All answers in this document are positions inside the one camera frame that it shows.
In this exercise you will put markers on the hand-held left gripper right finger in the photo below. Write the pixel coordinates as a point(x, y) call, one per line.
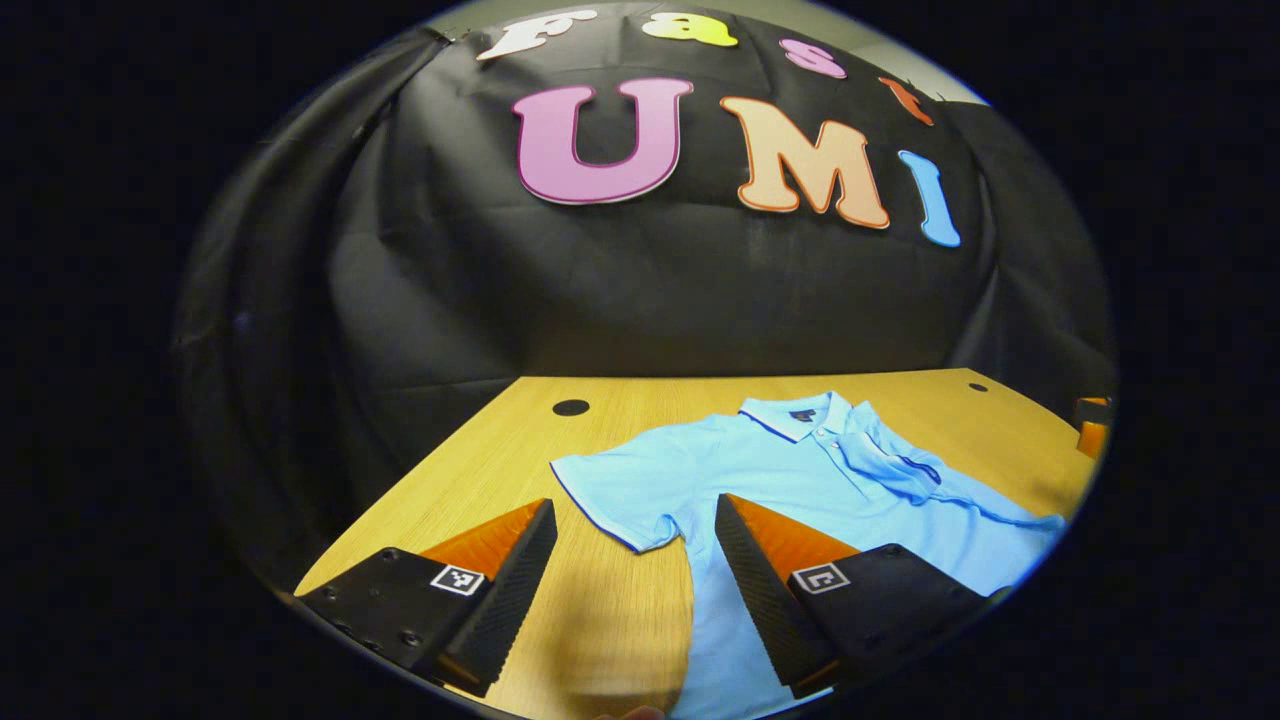
point(765, 600)

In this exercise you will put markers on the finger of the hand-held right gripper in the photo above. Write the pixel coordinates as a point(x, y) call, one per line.
point(1093, 440)

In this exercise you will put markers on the black backdrop cloth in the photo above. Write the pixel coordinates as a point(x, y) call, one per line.
point(600, 290)

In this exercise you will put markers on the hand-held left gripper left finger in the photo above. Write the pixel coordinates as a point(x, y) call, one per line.
point(510, 600)

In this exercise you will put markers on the light blue T-shirt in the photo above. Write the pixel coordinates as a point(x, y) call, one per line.
point(760, 460)

